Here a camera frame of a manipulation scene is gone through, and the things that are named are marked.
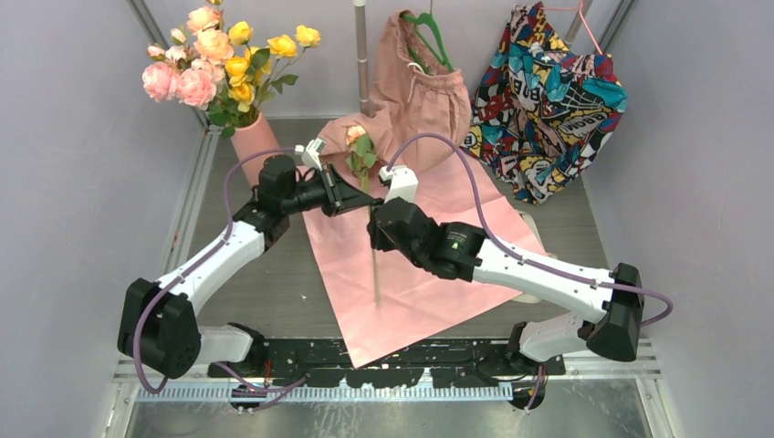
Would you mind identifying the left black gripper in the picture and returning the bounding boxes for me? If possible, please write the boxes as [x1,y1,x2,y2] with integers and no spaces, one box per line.
[282,162,371,217]

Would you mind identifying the pink wrapping paper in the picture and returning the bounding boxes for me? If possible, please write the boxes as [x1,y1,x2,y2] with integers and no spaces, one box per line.
[303,155,545,367]

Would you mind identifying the yellow rose stem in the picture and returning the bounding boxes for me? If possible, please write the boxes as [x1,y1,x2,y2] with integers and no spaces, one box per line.
[223,21,322,137]

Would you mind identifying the pink rose stem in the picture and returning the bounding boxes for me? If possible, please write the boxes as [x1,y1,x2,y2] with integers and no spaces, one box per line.
[141,45,225,111]

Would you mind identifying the cream peach rose stem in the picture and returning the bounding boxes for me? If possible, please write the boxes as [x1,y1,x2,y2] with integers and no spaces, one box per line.
[345,125,382,308]

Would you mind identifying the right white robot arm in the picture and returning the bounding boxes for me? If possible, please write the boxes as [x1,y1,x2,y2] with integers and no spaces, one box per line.
[367,198,643,375]

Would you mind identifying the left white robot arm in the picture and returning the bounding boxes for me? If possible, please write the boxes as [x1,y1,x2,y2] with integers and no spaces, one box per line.
[118,155,379,381]

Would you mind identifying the pink cylindrical vase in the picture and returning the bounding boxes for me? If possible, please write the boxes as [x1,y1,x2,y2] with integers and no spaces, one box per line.
[231,113,279,186]

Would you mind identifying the metal stand pole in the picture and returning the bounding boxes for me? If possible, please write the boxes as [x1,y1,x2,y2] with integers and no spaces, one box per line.
[352,0,372,116]

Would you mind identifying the pink shorts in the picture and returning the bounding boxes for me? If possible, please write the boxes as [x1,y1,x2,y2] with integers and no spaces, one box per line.
[319,10,472,170]

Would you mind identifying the colourful comic print garment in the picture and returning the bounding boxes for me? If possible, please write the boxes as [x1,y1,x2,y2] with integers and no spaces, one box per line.
[461,2,628,204]

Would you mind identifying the grey metal rack pole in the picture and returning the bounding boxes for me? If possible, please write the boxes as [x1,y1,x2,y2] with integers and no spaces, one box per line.
[564,0,597,47]

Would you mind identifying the pink clothes hanger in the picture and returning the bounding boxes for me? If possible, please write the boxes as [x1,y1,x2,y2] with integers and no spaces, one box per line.
[544,0,605,56]

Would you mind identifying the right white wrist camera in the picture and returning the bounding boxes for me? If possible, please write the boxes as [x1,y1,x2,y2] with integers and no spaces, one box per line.
[379,165,419,203]

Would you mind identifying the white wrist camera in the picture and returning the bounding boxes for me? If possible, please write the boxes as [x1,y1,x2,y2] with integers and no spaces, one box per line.
[379,165,419,203]
[296,138,326,171]

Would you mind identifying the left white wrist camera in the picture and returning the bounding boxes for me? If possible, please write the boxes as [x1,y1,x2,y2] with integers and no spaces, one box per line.
[296,138,326,171]

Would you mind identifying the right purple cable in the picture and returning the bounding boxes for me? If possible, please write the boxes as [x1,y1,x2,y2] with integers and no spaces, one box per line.
[386,131,675,412]

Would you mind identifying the purple cable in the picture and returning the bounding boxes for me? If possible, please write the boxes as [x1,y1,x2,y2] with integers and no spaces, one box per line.
[131,144,309,412]
[386,131,675,412]

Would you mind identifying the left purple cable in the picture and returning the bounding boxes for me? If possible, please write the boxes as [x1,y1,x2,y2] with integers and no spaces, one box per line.
[131,144,309,412]

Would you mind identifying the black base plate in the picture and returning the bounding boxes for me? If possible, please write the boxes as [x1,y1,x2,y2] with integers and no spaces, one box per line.
[226,338,540,389]

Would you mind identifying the aluminium rail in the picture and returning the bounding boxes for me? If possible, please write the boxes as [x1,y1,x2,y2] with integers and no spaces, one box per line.
[136,379,513,402]

